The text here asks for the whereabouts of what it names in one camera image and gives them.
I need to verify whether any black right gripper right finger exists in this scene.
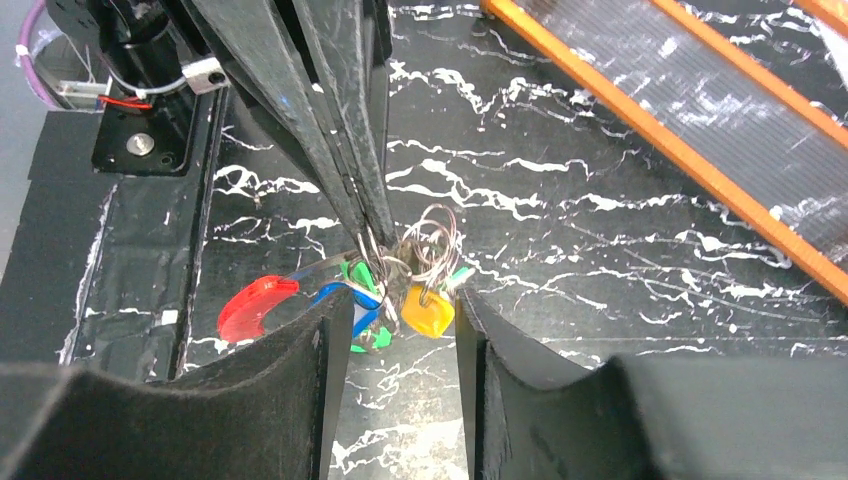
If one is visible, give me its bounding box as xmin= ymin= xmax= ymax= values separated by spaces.
xmin=455 ymin=289 xmax=847 ymax=479

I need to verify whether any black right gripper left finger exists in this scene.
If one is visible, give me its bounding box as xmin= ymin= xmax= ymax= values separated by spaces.
xmin=1 ymin=292 xmax=354 ymax=479

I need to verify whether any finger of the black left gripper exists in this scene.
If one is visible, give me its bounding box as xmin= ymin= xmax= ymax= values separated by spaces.
xmin=182 ymin=1 xmax=366 ymax=239
xmin=293 ymin=1 xmax=398 ymax=247

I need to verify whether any blue key tag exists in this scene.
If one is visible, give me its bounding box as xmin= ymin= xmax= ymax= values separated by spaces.
xmin=313 ymin=281 xmax=382 ymax=338

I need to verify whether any metal key organizer ring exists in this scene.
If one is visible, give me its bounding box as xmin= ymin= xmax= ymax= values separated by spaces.
xmin=217 ymin=203 xmax=473 ymax=355

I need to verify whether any yellow tag key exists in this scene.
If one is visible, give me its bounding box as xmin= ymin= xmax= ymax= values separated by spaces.
xmin=400 ymin=285 xmax=455 ymax=339

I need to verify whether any orange wooden shelf rack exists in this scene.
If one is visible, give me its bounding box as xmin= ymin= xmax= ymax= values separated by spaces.
xmin=484 ymin=1 xmax=847 ymax=299

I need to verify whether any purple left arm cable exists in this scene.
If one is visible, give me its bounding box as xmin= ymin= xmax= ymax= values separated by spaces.
xmin=15 ymin=0 xmax=68 ymax=113

